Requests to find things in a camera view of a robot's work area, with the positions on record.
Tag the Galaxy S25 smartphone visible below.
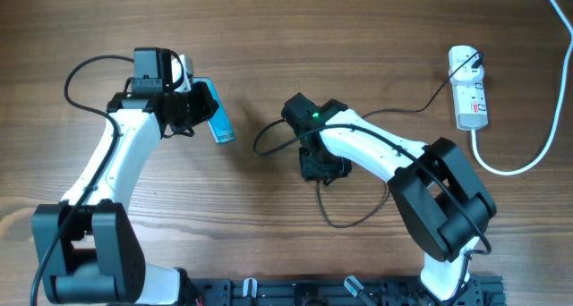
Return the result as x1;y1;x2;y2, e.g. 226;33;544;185
192;77;236;144

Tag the black USB charger cable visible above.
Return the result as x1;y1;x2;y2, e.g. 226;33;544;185
315;50;483;229

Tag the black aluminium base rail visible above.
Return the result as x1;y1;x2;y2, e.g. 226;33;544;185
190;276;507;306

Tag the white power strip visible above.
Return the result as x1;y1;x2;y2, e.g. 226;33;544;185
448;45;489;131

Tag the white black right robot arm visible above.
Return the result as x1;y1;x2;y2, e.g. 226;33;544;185
281;93;497;302

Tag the white power strip cord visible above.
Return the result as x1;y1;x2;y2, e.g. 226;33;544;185
470;0;573;177

